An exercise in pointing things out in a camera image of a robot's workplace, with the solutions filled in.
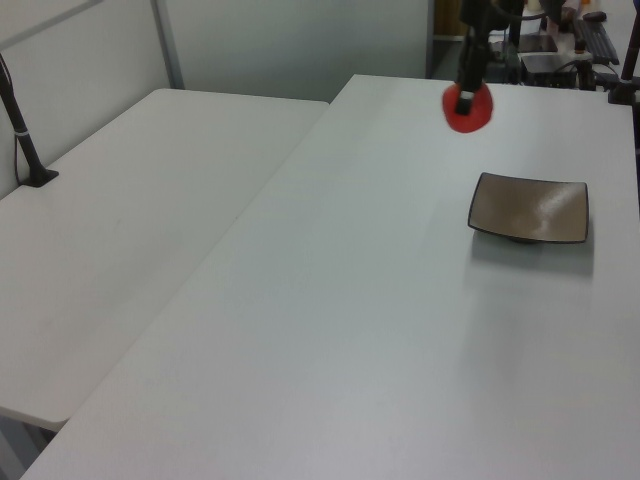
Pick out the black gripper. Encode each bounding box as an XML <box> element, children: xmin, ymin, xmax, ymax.
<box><xmin>455</xmin><ymin>0</ymin><xmax>504</xmax><ymax>117</ymax></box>

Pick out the red apple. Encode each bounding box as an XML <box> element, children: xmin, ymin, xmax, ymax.
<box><xmin>440</xmin><ymin>81</ymin><xmax>496</xmax><ymax>135</ymax></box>

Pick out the brown square ceramic plate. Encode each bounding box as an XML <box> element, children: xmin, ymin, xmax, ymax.
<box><xmin>466</xmin><ymin>171</ymin><xmax>591</xmax><ymax>246</ymax></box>

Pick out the black laptop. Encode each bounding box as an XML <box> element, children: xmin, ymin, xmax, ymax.
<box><xmin>516</xmin><ymin>33</ymin><xmax>560</xmax><ymax>55</ymax></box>

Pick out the black electronics box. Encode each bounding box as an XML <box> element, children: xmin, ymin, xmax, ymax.
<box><xmin>519</xmin><ymin>53</ymin><xmax>577</xmax><ymax>87</ymax></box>

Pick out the black keyboard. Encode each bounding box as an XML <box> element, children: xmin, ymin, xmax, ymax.
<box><xmin>573</xmin><ymin>18</ymin><xmax>621</xmax><ymax>66</ymax></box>

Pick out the black pole stand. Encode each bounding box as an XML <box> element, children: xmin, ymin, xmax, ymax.
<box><xmin>0</xmin><ymin>51</ymin><xmax>60</xmax><ymax>189</ymax></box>

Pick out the black camera stand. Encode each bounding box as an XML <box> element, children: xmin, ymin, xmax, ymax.
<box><xmin>606</xmin><ymin>0</ymin><xmax>640</xmax><ymax>107</ymax></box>

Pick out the grey metal partition post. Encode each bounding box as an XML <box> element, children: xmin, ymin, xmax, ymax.
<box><xmin>151</xmin><ymin>0</ymin><xmax>186</xmax><ymax>92</ymax></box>

